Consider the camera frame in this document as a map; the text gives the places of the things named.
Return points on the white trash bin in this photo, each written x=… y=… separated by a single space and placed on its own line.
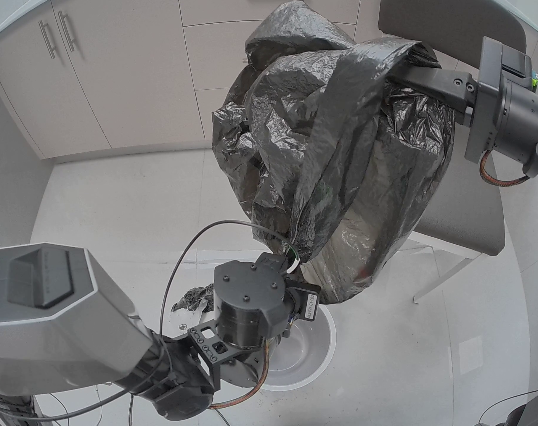
x=313 y=348

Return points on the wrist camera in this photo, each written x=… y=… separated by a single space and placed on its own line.
x=271 y=264
x=515 y=62

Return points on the beige cabinet with drawers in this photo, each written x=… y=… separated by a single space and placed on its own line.
x=131 y=82

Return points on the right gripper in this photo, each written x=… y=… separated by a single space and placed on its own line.
x=486 y=104

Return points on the black plastic bag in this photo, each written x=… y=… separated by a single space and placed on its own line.
x=340 y=149

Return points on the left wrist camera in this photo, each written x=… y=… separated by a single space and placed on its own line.
x=271 y=264

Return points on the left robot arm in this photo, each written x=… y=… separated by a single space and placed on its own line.
x=64 y=326

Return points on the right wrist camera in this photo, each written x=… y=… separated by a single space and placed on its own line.
x=515 y=62

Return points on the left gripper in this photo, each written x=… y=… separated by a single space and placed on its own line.
x=312 y=304

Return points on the black plastic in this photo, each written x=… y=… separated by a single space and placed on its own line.
x=193 y=297

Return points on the grey padded white chair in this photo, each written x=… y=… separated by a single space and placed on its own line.
x=451 y=11

